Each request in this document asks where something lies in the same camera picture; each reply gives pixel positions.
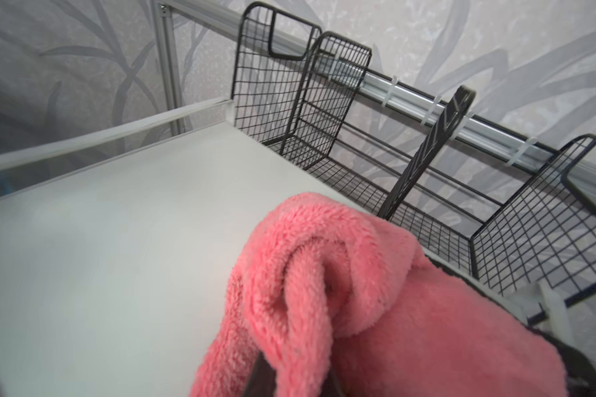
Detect black wire wall basket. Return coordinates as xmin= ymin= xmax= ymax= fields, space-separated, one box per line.
xmin=231 ymin=2 xmax=596 ymax=307

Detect pink fluffy cloth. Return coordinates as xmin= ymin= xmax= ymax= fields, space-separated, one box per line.
xmin=191 ymin=193 xmax=567 ymax=396

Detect white two-tier bookshelf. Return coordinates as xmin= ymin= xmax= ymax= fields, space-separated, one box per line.
xmin=0 ymin=122 xmax=371 ymax=396

